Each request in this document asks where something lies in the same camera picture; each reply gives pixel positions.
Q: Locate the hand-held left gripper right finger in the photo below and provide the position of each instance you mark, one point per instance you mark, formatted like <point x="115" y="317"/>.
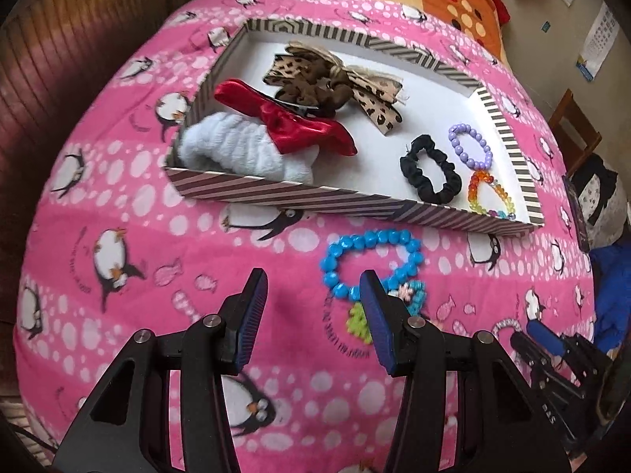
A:
<point x="379" y="325"/>

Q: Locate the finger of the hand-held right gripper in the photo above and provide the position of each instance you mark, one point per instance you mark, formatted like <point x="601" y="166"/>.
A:
<point x="540" y="330"/>
<point x="530" y="350"/>

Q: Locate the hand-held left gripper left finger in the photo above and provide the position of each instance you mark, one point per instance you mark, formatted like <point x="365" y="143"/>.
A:
<point x="249" y="325"/>

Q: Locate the green bead ornament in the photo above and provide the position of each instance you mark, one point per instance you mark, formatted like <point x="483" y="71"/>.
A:
<point x="360" y="322"/>

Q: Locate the striped cardboard box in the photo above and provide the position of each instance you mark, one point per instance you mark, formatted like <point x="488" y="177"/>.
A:
<point x="296" y="192"/>

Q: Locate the black scrunchie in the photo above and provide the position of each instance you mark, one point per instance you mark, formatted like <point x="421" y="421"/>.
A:
<point x="411" y="167"/>

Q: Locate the white fluffy headband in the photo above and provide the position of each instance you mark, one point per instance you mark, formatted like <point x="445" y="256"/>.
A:
<point x="227" y="143"/>

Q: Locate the red satin bow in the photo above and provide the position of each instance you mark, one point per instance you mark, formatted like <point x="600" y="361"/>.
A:
<point x="291" y="128"/>

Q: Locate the leopard bow brown scrunchie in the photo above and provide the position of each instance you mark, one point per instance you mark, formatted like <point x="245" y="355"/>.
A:
<point x="379" y="103"/>

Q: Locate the blue garment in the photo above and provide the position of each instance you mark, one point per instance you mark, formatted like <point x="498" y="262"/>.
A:
<point x="611" y="286"/>

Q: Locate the floral cloth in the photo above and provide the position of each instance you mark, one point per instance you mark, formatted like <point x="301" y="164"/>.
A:
<point x="609" y="231"/>

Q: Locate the pink penguin print blanket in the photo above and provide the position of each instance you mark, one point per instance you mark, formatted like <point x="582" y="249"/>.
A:
<point x="148" y="207"/>

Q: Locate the black garment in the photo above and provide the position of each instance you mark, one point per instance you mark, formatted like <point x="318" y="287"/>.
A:
<point x="601" y="177"/>

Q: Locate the brown wooden chair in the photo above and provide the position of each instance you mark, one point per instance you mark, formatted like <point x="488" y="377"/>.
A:
<point x="572" y="118"/>

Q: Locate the red pillow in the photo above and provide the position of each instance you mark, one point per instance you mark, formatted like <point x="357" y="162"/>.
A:
<point x="500" y="10"/>

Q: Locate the wall calendar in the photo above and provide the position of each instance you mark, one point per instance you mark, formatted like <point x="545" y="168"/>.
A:
<point x="599" y="44"/>

